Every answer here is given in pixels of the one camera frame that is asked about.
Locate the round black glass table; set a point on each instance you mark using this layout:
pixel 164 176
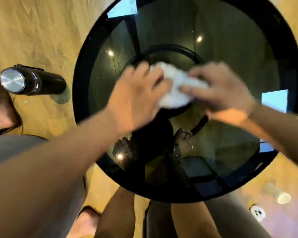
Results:
pixel 226 42

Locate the person's left thumb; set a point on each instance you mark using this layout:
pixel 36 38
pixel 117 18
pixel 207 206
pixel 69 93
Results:
pixel 164 87

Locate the person's right hand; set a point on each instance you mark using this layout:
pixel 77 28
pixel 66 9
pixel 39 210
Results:
pixel 226 96

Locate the person's right forearm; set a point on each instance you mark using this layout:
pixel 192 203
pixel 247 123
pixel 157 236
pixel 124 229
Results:
pixel 280 131

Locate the person's left hand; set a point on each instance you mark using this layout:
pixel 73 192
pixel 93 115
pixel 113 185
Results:
pixel 132 101

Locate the small white round fixture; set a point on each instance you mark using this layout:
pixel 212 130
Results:
pixel 257 212

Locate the clear plastic bottle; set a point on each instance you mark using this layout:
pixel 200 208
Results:
pixel 278 193

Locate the person's right thumb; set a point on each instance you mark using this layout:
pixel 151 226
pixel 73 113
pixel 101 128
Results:
pixel 192 91

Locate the white cloth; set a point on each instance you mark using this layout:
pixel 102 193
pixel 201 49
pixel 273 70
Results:
pixel 175 90

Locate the black flask with silver lid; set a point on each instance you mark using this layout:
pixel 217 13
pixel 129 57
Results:
pixel 32 80

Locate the person's left forearm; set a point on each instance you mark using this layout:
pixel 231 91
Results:
pixel 49 171

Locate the person's bare leg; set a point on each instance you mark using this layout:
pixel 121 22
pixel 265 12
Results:
pixel 191 220
pixel 118 215

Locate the person's foot in black sandal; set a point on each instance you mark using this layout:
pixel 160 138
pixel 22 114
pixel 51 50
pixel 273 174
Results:
pixel 85 224

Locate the grey shorts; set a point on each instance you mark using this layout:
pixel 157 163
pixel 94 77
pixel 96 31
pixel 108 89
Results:
pixel 13 146

